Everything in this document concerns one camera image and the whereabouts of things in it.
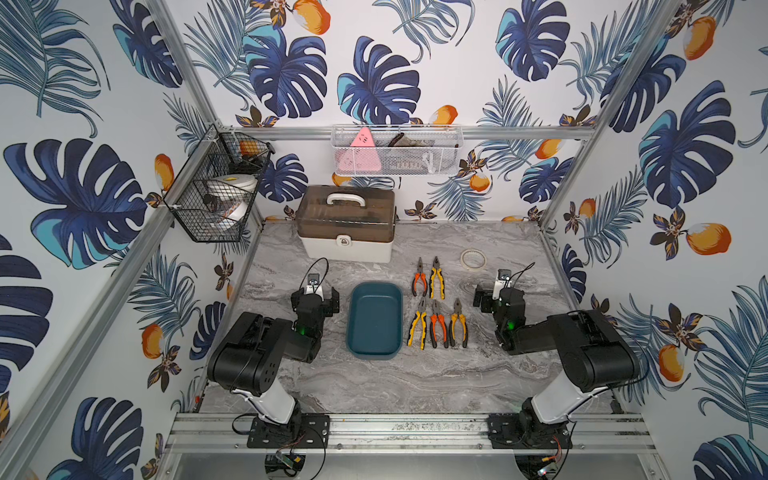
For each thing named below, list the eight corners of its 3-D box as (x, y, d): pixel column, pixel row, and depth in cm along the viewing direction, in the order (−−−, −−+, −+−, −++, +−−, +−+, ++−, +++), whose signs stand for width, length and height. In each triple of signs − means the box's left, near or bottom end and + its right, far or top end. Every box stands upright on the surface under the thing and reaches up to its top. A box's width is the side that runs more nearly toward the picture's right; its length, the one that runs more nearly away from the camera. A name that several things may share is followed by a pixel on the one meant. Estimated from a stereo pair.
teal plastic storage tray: (345, 359, 88) (343, 352, 84) (351, 290, 103) (349, 281, 99) (403, 359, 88) (404, 352, 84) (401, 290, 103) (401, 281, 99)
